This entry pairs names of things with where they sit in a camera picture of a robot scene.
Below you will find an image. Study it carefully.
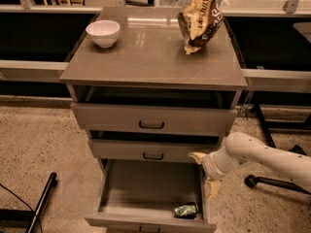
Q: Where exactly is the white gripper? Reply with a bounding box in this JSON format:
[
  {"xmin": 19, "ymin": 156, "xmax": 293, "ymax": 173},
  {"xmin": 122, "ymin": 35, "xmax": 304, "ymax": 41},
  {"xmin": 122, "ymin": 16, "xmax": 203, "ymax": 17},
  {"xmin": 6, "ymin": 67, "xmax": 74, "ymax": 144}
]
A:
[{"xmin": 188, "ymin": 149, "xmax": 234, "ymax": 199}]

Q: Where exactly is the green soda can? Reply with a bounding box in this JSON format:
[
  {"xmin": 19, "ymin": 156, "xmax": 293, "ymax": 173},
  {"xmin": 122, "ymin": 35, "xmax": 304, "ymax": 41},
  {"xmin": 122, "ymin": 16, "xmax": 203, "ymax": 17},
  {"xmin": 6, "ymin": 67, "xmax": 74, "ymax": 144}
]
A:
[{"xmin": 172, "ymin": 202, "xmax": 198, "ymax": 219}]

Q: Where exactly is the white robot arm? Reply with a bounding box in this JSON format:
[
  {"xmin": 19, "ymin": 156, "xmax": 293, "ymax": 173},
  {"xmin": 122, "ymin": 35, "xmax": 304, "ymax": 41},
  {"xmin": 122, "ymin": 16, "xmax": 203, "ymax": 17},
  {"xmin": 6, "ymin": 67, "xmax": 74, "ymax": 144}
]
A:
[{"xmin": 188, "ymin": 132, "xmax": 311, "ymax": 199}]

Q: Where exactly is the grey bottom drawer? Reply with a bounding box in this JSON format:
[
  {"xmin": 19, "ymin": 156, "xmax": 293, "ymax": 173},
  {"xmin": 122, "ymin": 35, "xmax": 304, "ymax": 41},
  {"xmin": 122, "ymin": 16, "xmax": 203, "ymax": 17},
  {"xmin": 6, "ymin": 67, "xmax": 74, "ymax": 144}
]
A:
[{"xmin": 86, "ymin": 159, "xmax": 217, "ymax": 233}]

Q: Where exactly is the grey drawer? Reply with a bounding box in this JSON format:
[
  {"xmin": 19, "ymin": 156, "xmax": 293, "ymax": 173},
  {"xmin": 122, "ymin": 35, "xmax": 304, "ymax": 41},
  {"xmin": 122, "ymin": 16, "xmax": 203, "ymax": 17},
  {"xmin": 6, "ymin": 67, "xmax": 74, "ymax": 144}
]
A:
[
  {"xmin": 86, "ymin": 159, "xmax": 217, "ymax": 233},
  {"xmin": 72, "ymin": 87, "xmax": 237, "ymax": 137},
  {"xmin": 88, "ymin": 131, "xmax": 220, "ymax": 163}
]

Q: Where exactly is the grey drawer cabinet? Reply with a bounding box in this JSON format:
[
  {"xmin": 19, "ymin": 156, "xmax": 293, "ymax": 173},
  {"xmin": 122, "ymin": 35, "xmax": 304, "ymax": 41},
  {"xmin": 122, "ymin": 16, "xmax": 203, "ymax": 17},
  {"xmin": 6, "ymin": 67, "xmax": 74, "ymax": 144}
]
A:
[{"xmin": 61, "ymin": 7, "xmax": 247, "ymax": 233}]

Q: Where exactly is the grey middle drawer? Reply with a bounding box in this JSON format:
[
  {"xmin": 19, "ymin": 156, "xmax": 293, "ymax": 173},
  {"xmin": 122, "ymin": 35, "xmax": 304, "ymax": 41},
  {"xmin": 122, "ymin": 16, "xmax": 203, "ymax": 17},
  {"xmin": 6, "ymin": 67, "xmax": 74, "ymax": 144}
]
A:
[{"xmin": 88, "ymin": 131, "xmax": 220, "ymax": 163}]

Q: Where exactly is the grey top drawer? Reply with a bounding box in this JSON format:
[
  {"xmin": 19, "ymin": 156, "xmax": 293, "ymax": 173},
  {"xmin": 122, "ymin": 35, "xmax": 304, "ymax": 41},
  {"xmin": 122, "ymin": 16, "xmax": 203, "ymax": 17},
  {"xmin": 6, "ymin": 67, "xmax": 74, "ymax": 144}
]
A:
[{"xmin": 72, "ymin": 87, "xmax": 237, "ymax": 137}]

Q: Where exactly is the black wheeled base leg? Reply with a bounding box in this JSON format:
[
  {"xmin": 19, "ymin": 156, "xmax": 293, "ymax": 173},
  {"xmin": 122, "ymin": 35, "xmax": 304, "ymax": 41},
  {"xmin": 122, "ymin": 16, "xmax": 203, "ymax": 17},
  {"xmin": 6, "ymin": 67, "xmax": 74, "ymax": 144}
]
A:
[{"xmin": 244, "ymin": 175, "xmax": 310, "ymax": 194}]

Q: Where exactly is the black caster leg right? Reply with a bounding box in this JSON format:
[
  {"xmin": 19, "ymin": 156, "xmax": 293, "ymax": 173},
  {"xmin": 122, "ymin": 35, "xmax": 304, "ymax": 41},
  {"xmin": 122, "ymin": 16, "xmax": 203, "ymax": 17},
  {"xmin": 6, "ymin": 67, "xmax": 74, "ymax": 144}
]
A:
[{"xmin": 291, "ymin": 145, "xmax": 305, "ymax": 155}]

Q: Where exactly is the grey metal railing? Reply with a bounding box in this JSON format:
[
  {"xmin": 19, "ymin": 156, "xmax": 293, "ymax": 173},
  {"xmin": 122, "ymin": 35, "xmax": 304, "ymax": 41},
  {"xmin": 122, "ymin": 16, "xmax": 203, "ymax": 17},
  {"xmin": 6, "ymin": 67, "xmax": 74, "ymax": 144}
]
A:
[{"xmin": 1, "ymin": 7, "xmax": 310, "ymax": 93}]

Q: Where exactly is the black stand leg left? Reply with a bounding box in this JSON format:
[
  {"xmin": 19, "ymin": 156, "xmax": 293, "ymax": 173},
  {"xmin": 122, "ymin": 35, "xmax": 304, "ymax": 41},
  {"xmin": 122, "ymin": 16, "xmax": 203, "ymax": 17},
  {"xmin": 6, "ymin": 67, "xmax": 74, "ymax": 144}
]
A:
[{"xmin": 25, "ymin": 173, "xmax": 57, "ymax": 233}]

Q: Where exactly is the yellow brown chip bag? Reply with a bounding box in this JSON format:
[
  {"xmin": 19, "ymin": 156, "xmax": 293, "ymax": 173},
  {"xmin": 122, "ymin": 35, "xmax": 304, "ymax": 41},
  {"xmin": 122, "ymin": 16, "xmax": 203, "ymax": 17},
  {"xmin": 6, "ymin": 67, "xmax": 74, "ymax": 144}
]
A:
[{"xmin": 178, "ymin": 0, "xmax": 224, "ymax": 54}]

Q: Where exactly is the white ceramic bowl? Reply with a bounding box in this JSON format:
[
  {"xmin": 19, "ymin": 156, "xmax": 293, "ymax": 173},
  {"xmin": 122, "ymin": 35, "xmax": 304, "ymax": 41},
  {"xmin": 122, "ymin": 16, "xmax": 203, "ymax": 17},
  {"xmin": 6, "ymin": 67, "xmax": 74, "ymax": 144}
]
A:
[{"xmin": 86, "ymin": 20, "xmax": 121, "ymax": 48}]

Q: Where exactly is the black cable on floor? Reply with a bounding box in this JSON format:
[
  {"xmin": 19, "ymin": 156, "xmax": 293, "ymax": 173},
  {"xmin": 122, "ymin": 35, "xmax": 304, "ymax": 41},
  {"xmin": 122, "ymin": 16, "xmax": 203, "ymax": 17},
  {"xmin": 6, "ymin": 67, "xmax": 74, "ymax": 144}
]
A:
[{"xmin": 0, "ymin": 183, "xmax": 44, "ymax": 233}]

